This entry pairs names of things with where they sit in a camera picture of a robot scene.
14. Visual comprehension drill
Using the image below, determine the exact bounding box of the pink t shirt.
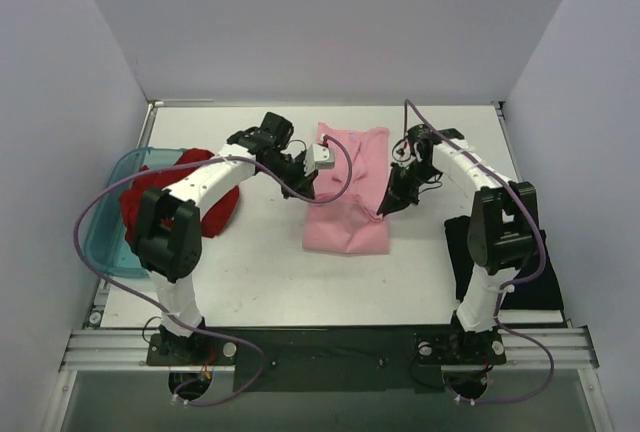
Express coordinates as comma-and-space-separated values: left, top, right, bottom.
302, 122, 390, 255

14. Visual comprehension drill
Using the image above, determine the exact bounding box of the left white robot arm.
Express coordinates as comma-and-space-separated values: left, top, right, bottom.
131, 112, 317, 364

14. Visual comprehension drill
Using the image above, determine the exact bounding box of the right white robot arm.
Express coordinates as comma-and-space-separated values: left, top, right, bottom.
377, 125, 544, 361

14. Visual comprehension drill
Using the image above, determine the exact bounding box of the red t shirt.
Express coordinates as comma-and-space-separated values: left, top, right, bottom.
119, 148, 240, 244

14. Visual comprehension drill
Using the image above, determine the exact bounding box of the black folded t shirt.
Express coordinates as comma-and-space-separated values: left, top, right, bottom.
443, 215, 566, 311

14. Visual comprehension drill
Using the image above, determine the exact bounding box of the teal plastic bin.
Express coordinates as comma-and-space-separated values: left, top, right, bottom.
84, 147, 185, 279

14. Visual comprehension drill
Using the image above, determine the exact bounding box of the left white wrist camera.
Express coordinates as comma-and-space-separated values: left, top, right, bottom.
304, 143, 335, 175

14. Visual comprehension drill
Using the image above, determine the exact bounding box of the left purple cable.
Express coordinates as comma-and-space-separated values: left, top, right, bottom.
73, 134, 354, 407

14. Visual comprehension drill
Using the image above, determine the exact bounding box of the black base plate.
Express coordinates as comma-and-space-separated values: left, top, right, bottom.
146, 325, 506, 392

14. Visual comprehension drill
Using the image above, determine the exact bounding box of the aluminium rail frame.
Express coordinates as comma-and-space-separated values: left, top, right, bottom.
60, 327, 599, 372

